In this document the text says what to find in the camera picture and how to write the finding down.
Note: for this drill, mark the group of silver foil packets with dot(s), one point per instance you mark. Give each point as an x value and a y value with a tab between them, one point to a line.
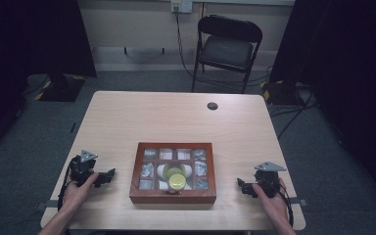
146	170

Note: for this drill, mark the white wall socket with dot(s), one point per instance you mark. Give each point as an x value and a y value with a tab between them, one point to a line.
181	6

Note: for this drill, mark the person's left hand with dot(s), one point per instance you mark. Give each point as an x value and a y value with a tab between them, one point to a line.
75	197

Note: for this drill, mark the black folding chair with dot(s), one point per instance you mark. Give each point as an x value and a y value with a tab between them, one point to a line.
226	49

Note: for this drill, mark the black stand base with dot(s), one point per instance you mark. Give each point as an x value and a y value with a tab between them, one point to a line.
62	89
279	93

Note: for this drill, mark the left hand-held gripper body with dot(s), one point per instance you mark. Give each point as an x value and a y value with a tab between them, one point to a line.
80	169

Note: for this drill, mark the grey tape strip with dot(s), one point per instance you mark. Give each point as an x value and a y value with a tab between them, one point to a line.
47	205
298	201

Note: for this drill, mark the brown wooden glass-lid box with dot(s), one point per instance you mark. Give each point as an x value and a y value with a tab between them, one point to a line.
173	197

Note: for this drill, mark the black round table grommet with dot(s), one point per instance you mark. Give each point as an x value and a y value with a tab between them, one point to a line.
212	106

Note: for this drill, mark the dark curtain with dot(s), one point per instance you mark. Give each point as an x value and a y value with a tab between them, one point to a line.
346	65
29	39

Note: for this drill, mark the green lime half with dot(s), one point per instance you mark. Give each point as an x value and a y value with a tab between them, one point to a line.
172	169
177	181

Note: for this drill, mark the person's right hand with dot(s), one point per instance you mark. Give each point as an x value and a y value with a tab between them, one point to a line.
275	207

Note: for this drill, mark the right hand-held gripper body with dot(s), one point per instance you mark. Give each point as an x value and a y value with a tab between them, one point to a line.
267	179

